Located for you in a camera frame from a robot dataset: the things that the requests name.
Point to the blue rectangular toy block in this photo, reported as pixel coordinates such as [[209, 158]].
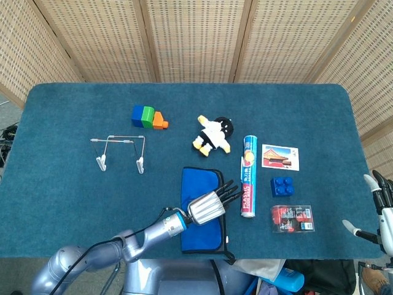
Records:
[[136, 116]]

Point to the white crumpled cloth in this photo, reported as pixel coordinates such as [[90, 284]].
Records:
[[258, 267]]

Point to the plastic food wrap roll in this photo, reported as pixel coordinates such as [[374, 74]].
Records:
[[249, 184]]

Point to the red palace picture postcard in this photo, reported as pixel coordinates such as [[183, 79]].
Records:
[[279, 156]]

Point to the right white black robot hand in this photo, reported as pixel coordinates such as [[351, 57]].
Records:
[[387, 227]]

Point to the teal carpet table cover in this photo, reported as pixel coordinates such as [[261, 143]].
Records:
[[76, 199]]

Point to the brown shoe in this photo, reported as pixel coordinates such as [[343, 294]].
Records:
[[374, 279]]

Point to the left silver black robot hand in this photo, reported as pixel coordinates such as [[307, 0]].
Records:
[[205, 209]]

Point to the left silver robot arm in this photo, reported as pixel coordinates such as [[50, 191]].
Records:
[[159, 230]]

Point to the grey and blue cloth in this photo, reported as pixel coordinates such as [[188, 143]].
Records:
[[196, 184]]

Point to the green rounded toy block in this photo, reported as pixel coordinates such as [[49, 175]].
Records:
[[148, 116]]

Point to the black bag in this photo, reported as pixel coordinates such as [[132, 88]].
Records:
[[322, 276]]

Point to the woven bamboo folding screen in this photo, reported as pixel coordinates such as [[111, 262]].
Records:
[[196, 40]]

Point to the blue plastic bottle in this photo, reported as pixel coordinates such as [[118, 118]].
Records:
[[288, 279]]

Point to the silver robot torso base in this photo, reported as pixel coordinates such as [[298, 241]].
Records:
[[172, 276]]

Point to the black white plush doll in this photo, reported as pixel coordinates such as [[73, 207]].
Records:
[[212, 135]]

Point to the blue four-stud building brick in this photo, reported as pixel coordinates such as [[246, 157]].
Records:
[[281, 187]]

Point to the orange toy block with peg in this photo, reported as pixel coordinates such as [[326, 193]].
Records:
[[158, 121]]

